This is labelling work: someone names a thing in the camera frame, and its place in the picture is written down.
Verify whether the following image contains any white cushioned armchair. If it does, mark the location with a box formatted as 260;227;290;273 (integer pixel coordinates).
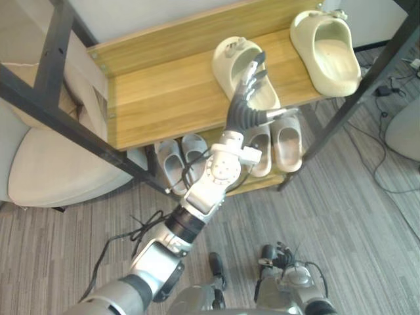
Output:
0;31;136;211

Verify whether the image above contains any black-framed wooden shoe rack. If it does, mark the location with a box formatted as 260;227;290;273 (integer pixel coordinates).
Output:
0;0;420;200

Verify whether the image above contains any grey slipper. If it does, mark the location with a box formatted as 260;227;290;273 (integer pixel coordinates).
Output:
154;139;190;197
180;133;211;165

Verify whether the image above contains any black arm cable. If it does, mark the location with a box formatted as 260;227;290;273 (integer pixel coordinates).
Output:
77;149;211;300
303;261;329;295

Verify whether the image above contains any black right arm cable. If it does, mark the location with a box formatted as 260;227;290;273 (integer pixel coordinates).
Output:
303;261;329;295

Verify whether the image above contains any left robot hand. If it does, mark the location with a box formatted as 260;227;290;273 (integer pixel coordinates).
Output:
224;50;299;134

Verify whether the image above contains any cream slipper with charms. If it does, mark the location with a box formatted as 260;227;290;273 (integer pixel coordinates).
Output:
211;36;282;111
289;9;363;97

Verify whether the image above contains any dark right robot foot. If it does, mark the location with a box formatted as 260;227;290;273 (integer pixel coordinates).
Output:
261;244;278;267

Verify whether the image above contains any dark robot foot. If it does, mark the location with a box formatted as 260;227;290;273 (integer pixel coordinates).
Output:
261;244;278;267
208;251;228;280

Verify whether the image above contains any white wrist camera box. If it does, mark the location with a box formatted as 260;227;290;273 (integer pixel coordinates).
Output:
240;145;263;165

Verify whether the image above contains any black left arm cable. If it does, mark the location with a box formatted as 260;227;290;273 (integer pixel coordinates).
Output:
77;149;211;300

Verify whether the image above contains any pale grey round seat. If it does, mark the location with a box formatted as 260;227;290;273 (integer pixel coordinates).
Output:
385;101;420;162

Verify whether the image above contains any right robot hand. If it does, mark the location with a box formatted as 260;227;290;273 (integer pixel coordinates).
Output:
274;241;298;270

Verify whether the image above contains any beige slipper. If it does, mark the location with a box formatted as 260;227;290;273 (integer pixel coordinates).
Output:
244;123;273;178
272;113;304;173

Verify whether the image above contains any dark left robot foot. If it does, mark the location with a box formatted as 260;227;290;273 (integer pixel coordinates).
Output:
208;251;228;280

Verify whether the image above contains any long black floor cable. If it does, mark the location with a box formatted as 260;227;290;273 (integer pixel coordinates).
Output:
344;119;420;195

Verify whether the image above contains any silver left robot leg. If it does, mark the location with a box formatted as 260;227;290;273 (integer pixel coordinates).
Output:
201;277;228;311

